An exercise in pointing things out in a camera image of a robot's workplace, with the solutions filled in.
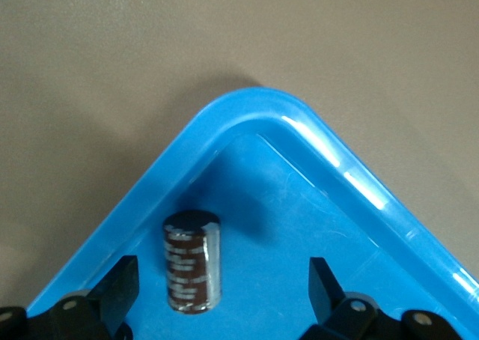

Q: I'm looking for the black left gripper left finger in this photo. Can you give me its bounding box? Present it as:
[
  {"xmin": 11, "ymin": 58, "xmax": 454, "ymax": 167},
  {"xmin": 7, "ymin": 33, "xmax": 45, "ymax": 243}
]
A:
[{"xmin": 0, "ymin": 255, "xmax": 140, "ymax": 340}]

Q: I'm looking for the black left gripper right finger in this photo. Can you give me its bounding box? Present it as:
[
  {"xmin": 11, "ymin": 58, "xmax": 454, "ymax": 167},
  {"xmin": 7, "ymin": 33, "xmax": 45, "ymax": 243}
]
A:
[{"xmin": 299, "ymin": 257, "xmax": 472, "ymax": 340}]

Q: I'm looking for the dark brown electrolytic capacitor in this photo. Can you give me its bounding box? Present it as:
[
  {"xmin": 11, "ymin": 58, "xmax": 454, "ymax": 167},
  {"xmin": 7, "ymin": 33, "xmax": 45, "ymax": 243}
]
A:
[{"xmin": 162, "ymin": 210, "xmax": 221, "ymax": 314}]

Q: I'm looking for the blue plastic tray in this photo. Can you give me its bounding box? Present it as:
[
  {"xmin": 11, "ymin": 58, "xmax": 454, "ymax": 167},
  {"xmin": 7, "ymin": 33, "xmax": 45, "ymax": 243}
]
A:
[{"xmin": 25, "ymin": 87, "xmax": 479, "ymax": 340}]

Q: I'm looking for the brown table mat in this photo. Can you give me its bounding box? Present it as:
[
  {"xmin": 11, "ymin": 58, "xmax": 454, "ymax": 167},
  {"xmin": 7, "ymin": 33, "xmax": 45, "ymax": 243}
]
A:
[{"xmin": 0, "ymin": 0, "xmax": 479, "ymax": 315}]

